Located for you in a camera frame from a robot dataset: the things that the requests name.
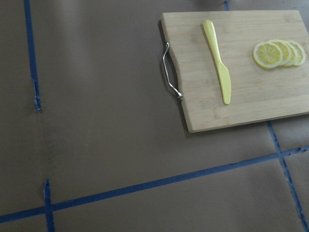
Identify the yellow lemon slice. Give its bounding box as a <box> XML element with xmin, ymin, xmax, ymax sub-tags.
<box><xmin>253</xmin><ymin>42</ymin><xmax>283</xmax><ymax>69</ymax></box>
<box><xmin>288</xmin><ymin>40</ymin><xmax>306</xmax><ymax>66</ymax></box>
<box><xmin>285</xmin><ymin>41</ymin><xmax>298</xmax><ymax>67</ymax></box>
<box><xmin>270</xmin><ymin>39</ymin><xmax>293</xmax><ymax>66</ymax></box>

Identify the wooden cutting board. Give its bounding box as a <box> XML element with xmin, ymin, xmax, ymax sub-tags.
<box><xmin>161</xmin><ymin>10</ymin><xmax>309</xmax><ymax>133</ymax></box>

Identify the yellow plastic knife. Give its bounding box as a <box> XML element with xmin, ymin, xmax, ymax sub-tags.
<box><xmin>203</xmin><ymin>20</ymin><xmax>231</xmax><ymax>105</ymax></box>

